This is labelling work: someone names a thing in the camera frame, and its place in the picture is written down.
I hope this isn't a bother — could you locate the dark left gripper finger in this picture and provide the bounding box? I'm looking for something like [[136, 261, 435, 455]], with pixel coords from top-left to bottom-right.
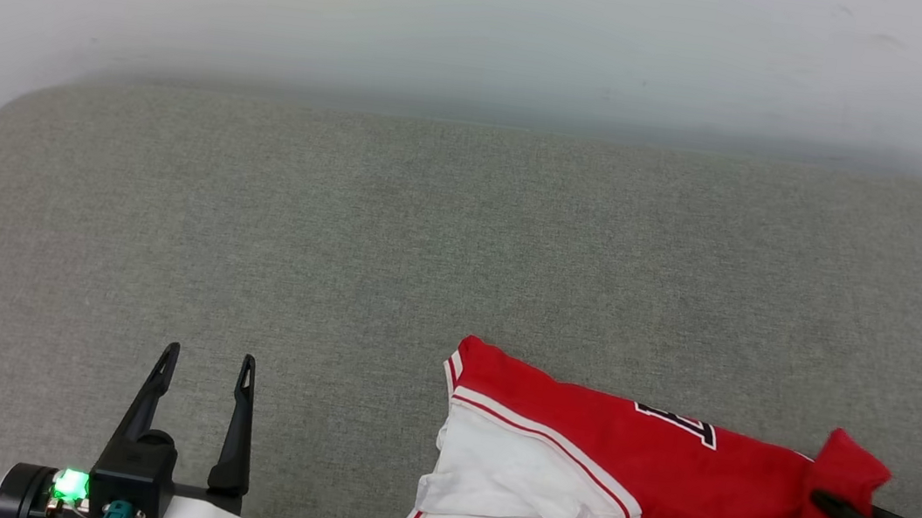
[[106, 335, 183, 451], [205, 350, 267, 499]]

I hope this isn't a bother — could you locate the red white baseball jersey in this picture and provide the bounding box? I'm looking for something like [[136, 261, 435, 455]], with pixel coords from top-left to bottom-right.
[[393, 328, 922, 518]]

